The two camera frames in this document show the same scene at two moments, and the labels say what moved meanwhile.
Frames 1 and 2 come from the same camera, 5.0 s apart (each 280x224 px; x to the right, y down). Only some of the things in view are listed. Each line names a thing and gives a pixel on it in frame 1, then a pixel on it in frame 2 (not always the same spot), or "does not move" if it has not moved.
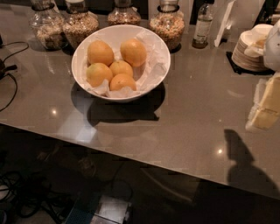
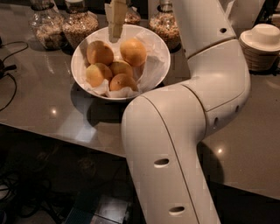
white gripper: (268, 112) to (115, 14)
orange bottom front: (122, 80) does not move
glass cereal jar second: (79, 24) does not move
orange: (133, 52) does not move
